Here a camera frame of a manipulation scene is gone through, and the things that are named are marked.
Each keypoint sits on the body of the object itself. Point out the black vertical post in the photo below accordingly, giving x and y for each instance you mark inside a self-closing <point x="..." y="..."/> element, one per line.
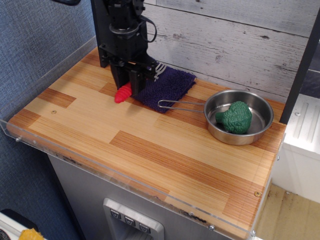
<point x="101" y="25"/>
<point x="301" y="73"/>

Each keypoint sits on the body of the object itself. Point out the yellow object bottom left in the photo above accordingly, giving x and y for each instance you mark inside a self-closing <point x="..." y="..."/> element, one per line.
<point x="30" y="234"/>

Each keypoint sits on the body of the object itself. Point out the white side counter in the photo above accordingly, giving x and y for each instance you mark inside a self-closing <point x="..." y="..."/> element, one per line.
<point x="297" y="168"/>

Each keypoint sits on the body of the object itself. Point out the grey dispenser button panel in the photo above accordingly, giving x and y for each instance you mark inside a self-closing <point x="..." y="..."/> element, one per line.
<point x="126" y="223"/>

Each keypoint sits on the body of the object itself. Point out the red handled metal fork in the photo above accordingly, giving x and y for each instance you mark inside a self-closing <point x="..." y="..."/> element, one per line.
<point x="125" y="91"/>

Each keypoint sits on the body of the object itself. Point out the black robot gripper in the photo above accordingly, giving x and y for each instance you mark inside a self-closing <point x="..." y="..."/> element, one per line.
<point x="128" y="48"/>

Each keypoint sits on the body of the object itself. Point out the silver toy fridge cabinet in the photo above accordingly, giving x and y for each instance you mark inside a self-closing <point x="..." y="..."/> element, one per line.
<point x="86" y="188"/>

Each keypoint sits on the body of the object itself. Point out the small steel pan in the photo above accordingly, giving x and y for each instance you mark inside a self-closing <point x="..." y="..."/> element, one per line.
<point x="262" y="116"/>

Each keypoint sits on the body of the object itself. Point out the black vertical post left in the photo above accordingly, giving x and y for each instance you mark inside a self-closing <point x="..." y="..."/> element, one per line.
<point x="101" y="25"/>

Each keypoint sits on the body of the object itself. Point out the black vertical post right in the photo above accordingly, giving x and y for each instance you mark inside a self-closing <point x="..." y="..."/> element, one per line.
<point x="301" y="73"/>

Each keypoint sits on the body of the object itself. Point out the purple terry rag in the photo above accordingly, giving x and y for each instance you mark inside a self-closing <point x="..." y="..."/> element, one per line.
<point x="171" y="85"/>

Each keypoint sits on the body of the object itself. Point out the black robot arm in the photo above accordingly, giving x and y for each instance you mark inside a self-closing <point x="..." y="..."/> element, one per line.
<point x="124" y="14"/>

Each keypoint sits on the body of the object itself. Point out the green toy broccoli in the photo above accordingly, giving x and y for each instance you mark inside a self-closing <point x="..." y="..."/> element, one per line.
<point x="237" y="119"/>

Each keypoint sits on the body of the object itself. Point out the clear acrylic table guard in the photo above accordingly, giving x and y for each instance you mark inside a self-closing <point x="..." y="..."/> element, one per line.
<point x="77" y="117"/>

